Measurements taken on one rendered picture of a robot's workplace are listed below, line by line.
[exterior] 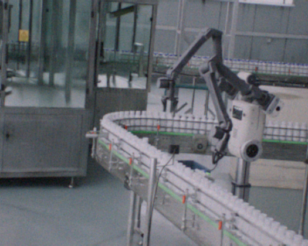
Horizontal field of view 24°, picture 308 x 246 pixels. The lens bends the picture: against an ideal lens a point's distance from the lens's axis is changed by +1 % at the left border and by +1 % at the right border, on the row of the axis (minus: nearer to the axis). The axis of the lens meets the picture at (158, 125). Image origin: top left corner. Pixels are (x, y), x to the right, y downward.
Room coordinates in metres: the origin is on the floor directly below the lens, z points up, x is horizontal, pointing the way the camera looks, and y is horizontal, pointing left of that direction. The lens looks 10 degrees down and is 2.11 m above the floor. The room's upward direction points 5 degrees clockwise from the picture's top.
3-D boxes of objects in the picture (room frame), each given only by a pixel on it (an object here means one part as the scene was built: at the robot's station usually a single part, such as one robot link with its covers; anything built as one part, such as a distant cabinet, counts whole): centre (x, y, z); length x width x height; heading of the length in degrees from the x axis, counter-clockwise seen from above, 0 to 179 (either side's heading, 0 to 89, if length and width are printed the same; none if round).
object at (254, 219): (3.32, -0.51, 1.08); 0.06 x 0.06 x 0.17
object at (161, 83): (4.79, -0.02, 1.61); 0.12 x 0.09 x 0.12; 114
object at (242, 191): (4.80, -0.60, 0.74); 0.11 x 0.11 x 0.40; 22
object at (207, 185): (3.82, -0.30, 1.08); 0.06 x 0.06 x 0.17
